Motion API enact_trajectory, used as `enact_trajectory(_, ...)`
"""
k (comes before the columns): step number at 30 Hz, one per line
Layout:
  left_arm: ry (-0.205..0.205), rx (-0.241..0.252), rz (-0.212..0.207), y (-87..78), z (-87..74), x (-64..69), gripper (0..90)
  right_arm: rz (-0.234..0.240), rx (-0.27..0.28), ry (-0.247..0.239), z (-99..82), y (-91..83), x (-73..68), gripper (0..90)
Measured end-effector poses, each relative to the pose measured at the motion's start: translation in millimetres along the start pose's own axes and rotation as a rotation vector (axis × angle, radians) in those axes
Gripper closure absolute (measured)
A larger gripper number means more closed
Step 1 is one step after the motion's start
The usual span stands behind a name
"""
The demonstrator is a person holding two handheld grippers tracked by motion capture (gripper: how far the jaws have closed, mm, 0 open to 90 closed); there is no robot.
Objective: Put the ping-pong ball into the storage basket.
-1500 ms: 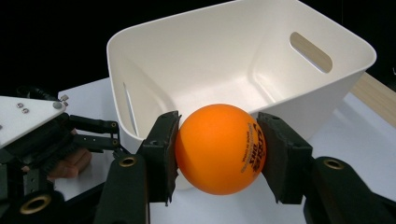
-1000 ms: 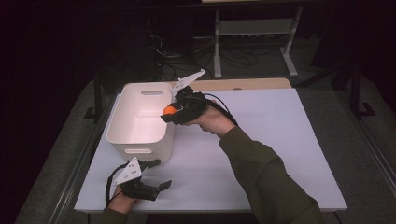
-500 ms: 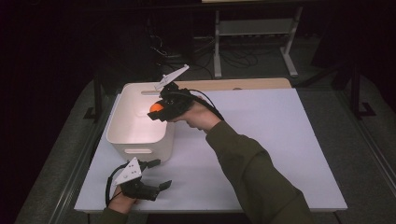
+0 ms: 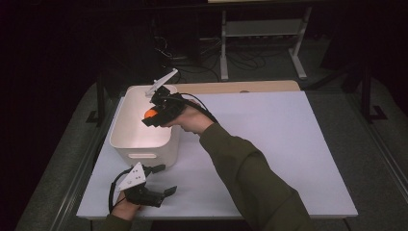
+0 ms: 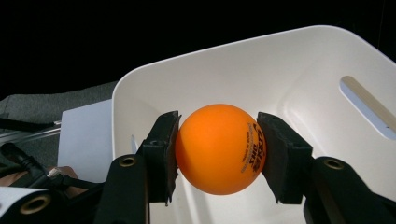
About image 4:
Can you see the wooden board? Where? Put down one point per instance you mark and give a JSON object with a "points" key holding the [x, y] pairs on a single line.
{"points": [[237, 86]]}

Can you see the black metal stand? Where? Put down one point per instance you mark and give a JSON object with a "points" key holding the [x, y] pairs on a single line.
{"points": [[367, 93], [100, 96]]}

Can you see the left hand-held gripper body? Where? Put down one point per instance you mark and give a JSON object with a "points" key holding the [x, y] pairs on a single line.
{"points": [[141, 191]]}

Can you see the white metal stand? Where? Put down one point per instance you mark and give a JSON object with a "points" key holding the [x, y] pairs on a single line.
{"points": [[263, 29]]}

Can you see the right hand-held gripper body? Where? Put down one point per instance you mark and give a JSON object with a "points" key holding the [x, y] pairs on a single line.
{"points": [[166, 107]]}

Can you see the orange ball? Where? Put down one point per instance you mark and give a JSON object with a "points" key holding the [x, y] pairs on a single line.
{"points": [[150, 113]]}

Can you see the white plastic bin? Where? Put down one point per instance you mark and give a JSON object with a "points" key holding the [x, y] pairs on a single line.
{"points": [[141, 134]]}

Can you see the person's left hand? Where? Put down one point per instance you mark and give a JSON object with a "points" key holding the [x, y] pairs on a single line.
{"points": [[125, 208]]}

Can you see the person's right hand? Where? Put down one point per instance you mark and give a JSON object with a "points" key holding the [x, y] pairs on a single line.
{"points": [[192, 120]]}

